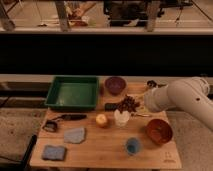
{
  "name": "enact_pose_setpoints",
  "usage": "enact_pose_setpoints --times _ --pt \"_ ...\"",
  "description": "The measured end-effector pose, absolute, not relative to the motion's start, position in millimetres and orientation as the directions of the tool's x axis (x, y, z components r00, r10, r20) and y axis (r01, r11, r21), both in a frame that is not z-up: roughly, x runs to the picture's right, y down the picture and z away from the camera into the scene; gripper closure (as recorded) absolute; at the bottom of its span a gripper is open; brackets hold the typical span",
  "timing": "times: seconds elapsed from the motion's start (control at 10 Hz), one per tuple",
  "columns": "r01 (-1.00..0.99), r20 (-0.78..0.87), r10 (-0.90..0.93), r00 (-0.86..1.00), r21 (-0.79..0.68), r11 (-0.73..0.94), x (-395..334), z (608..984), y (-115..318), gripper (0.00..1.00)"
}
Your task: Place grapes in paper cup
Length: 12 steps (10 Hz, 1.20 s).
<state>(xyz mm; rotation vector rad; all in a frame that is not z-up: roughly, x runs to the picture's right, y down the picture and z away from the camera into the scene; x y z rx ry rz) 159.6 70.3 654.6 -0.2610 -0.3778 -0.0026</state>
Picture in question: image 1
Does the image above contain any brown wooden bowl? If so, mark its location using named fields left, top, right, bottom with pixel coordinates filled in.
left=145, top=119, right=173, bottom=145

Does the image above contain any white paper cup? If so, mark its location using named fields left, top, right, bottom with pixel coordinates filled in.
left=114, top=110, right=130, bottom=127

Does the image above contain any blue cup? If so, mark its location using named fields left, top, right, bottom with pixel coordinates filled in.
left=125, top=137, right=141, bottom=155

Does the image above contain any blue sponge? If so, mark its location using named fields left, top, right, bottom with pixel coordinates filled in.
left=42, top=145, right=66, bottom=161

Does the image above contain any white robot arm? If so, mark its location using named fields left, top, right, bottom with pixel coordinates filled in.
left=144, top=77, right=213, bottom=131

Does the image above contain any black handled knife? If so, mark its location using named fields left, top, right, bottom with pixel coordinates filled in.
left=52, top=114, right=87, bottom=121

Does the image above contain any purple bowl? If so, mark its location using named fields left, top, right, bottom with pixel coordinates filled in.
left=105, top=76, right=126, bottom=95

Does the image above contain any small dark metal object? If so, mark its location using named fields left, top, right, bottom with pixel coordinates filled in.
left=147, top=80, right=157, bottom=88

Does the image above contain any dark red grape bunch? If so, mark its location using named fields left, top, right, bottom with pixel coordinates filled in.
left=117, top=96, right=140, bottom=112

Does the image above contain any grey cloth piece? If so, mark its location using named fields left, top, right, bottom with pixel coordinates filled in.
left=64, top=127, right=86, bottom=144

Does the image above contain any metal spoon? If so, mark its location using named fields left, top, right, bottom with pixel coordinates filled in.
left=131, top=113, right=152, bottom=117

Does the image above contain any wooden board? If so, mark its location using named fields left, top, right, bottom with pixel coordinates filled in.
left=30, top=91, right=182, bottom=170

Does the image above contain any yellow apple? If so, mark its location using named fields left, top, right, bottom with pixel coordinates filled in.
left=96, top=114, right=108, bottom=128

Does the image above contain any dark green block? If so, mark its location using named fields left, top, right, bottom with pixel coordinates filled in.
left=104, top=103, right=117, bottom=111

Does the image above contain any green plastic tray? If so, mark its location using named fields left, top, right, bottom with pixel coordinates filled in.
left=45, top=76, right=99, bottom=111

